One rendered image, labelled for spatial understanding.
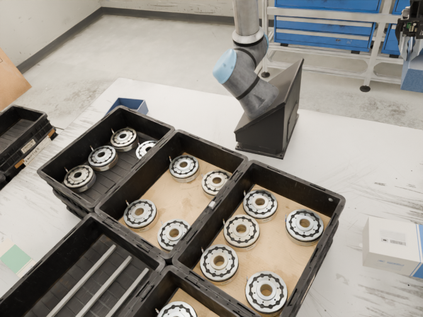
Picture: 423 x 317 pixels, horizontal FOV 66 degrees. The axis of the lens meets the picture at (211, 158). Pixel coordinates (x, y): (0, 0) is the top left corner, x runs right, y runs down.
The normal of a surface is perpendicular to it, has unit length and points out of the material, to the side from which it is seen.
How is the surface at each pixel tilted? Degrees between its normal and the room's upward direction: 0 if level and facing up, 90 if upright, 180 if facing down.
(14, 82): 74
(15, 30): 90
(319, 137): 0
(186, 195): 0
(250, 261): 0
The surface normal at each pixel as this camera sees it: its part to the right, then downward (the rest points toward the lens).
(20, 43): 0.90, 0.23
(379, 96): -0.12, -0.67
